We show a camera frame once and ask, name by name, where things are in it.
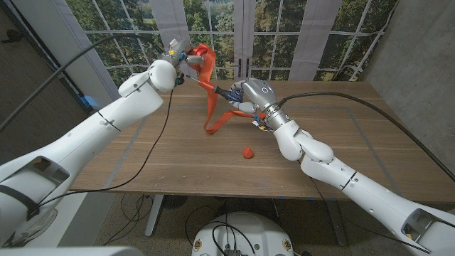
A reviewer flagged white table leg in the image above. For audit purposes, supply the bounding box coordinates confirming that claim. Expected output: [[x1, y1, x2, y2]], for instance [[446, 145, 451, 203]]
[[144, 194, 165, 238]]

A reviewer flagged black torso cable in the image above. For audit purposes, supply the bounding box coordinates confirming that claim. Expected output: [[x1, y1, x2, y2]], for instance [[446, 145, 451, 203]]
[[184, 205, 257, 256]]

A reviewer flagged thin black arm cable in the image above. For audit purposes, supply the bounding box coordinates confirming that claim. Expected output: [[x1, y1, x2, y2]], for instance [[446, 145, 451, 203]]
[[37, 87, 175, 207], [307, 174, 433, 254]]

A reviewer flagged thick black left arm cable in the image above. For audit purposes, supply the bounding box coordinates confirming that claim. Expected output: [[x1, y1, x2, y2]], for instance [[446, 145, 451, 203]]
[[0, 32, 166, 131]]

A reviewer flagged black floor cable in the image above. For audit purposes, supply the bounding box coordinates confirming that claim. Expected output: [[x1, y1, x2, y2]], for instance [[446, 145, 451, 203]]
[[120, 194, 154, 232]]

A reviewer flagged grey white sneaker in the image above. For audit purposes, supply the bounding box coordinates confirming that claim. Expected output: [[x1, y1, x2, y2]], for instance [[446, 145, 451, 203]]
[[3, 208, 60, 246]]

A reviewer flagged white robot body edge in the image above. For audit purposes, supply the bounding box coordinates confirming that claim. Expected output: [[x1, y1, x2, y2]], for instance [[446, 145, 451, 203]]
[[0, 246, 145, 256]]

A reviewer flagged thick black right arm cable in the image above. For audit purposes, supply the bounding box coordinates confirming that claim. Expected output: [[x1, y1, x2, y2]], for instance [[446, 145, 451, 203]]
[[277, 91, 455, 182]]

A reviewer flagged black round base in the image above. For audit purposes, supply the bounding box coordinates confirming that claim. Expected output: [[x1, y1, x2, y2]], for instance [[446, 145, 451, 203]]
[[161, 194, 188, 210]]

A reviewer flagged orange ribbon roll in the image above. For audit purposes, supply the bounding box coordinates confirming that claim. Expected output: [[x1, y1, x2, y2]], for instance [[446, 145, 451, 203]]
[[188, 43, 267, 135]]

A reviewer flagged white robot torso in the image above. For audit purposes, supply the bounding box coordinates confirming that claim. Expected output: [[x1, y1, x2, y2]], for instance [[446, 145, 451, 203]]
[[191, 211, 295, 256]]

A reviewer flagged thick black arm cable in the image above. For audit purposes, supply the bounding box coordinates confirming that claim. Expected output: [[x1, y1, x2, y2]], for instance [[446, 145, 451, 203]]
[[0, 32, 166, 131], [277, 91, 455, 182]]

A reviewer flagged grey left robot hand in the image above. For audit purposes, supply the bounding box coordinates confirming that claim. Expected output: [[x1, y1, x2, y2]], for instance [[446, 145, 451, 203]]
[[162, 38, 205, 69]]

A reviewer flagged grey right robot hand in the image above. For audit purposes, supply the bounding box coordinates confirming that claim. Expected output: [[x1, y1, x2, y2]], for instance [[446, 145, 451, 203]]
[[229, 78, 279, 115]]

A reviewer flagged blue black handled screwdriver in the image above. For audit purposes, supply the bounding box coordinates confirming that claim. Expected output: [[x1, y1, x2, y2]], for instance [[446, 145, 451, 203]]
[[185, 74, 245, 104]]

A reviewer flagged grey table leg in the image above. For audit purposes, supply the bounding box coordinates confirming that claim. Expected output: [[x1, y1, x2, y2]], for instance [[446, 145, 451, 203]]
[[325, 201, 348, 247]]

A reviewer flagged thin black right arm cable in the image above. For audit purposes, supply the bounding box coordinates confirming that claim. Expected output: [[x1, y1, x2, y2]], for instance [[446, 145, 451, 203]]
[[307, 174, 433, 254]]

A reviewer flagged printed window backdrop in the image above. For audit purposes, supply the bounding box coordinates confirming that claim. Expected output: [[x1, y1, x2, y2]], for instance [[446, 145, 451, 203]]
[[53, 0, 401, 104]]

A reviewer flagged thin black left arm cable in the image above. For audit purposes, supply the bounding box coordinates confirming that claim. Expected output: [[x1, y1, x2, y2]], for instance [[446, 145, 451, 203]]
[[37, 87, 175, 207]]

